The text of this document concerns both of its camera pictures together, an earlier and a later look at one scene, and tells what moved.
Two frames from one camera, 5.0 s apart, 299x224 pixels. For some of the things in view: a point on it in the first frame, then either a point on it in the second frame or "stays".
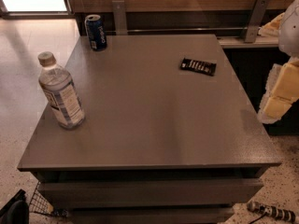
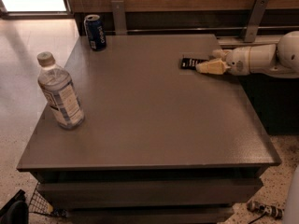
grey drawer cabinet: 149,129 stays
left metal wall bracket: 120,17 stays
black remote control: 198,66 stays
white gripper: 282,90 -> 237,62
